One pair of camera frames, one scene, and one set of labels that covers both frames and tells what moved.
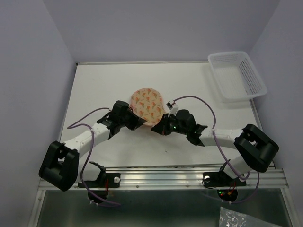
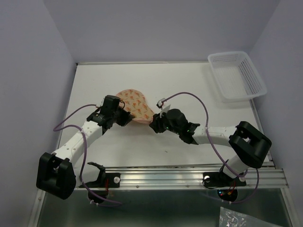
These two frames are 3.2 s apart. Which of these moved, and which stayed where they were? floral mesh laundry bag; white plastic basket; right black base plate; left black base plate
Moved: floral mesh laundry bag
Stayed: right black base plate; left black base plate; white plastic basket
